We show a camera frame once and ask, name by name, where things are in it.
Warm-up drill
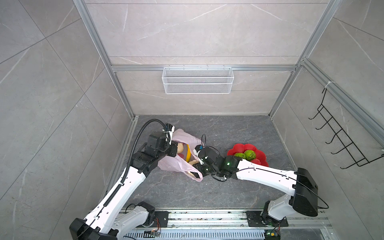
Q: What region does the green fake fruit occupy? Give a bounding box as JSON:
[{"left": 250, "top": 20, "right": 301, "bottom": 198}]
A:
[
  {"left": 234, "top": 153, "right": 247, "bottom": 160},
  {"left": 244, "top": 150, "right": 257, "bottom": 161}
]

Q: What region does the cream fake fruit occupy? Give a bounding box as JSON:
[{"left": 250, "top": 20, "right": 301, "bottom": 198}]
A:
[
  {"left": 177, "top": 143, "right": 185, "bottom": 154},
  {"left": 189, "top": 160, "right": 200, "bottom": 166}
]

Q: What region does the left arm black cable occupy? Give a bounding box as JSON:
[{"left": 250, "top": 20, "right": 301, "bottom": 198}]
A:
[{"left": 101, "top": 118, "right": 166, "bottom": 208}]

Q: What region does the pink plastic bag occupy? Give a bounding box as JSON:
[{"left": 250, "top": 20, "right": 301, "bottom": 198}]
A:
[{"left": 158, "top": 129, "right": 203, "bottom": 182}]

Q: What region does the aluminium mounting rail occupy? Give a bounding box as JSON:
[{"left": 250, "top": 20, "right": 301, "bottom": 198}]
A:
[{"left": 82, "top": 209, "right": 332, "bottom": 231}]

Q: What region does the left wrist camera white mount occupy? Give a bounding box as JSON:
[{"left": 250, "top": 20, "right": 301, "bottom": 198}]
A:
[{"left": 164, "top": 124, "right": 175, "bottom": 145}]

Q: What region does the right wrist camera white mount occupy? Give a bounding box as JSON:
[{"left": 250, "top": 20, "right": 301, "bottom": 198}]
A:
[{"left": 193, "top": 145, "right": 205, "bottom": 165}]

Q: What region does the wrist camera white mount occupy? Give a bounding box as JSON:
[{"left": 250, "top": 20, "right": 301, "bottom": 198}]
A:
[
  {"left": 164, "top": 124, "right": 175, "bottom": 145},
  {"left": 193, "top": 145, "right": 205, "bottom": 165}
]

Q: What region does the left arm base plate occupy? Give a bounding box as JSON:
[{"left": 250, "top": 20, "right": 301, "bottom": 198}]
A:
[{"left": 143, "top": 211, "right": 170, "bottom": 228}]

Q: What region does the yellow fake banana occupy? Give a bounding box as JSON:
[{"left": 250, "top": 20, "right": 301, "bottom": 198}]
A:
[{"left": 186, "top": 144, "right": 192, "bottom": 163}]

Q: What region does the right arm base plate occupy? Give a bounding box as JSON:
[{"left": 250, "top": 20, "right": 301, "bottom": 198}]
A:
[{"left": 246, "top": 211, "right": 289, "bottom": 227}]

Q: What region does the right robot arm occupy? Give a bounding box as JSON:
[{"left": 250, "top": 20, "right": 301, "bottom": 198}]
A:
[{"left": 193, "top": 145, "right": 319, "bottom": 226}]

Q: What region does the red fake fruit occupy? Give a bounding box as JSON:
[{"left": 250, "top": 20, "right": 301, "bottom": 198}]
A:
[{"left": 251, "top": 159, "right": 261, "bottom": 165}]

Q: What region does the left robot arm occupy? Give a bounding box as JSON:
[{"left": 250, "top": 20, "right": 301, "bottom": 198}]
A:
[{"left": 70, "top": 130, "right": 178, "bottom": 240}]

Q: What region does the red flower-shaped plate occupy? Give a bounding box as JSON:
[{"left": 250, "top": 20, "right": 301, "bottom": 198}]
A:
[{"left": 227, "top": 144, "right": 269, "bottom": 167}]

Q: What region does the black wire hook rack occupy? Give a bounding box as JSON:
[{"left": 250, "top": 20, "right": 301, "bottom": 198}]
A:
[{"left": 308, "top": 88, "right": 384, "bottom": 170}]

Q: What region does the white wire mesh basket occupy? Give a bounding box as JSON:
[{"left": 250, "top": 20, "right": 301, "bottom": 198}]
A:
[{"left": 162, "top": 67, "right": 235, "bottom": 95}]

